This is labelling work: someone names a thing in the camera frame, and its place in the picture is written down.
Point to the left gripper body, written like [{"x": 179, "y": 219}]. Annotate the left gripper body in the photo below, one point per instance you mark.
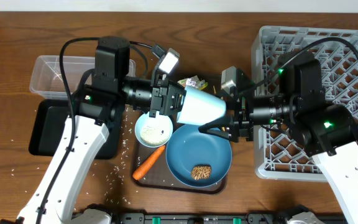
[{"x": 158, "y": 95}]

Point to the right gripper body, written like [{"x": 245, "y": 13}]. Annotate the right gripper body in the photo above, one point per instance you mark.
[{"x": 245, "y": 118}]

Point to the light blue plastic cup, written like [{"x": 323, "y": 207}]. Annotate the light blue plastic cup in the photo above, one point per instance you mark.
[{"x": 199, "y": 107}]

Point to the foil snack wrapper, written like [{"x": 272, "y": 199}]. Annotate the foil snack wrapper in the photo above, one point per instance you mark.
[{"x": 194, "y": 82}]

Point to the blue plate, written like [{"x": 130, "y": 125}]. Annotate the blue plate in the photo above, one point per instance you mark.
[{"x": 188, "y": 148}]

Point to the brown noodle clump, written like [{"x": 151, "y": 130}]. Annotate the brown noodle clump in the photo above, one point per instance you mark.
[{"x": 201, "y": 172}]

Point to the orange carrot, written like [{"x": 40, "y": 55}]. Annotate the orange carrot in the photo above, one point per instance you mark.
[{"x": 143, "y": 169}]

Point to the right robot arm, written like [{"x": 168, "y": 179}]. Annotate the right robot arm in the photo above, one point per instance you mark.
[{"x": 327, "y": 131}]

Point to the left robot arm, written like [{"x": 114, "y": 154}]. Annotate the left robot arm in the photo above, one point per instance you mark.
[{"x": 94, "y": 109}]

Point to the grey dishwasher rack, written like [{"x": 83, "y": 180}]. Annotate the grey dishwasher rack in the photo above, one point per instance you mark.
[{"x": 277, "y": 156}]

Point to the light blue rice bowl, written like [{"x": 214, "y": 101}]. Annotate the light blue rice bowl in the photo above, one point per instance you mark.
[{"x": 153, "y": 132}]

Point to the brown plastic tray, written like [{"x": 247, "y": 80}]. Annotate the brown plastic tray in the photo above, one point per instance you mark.
[{"x": 160, "y": 177}]

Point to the clear plastic bin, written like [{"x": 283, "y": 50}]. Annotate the clear plastic bin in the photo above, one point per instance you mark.
[{"x": 46, "y": 79}]

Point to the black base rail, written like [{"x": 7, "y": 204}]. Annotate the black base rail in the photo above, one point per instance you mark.
[{"x": 197, "y": 218}]

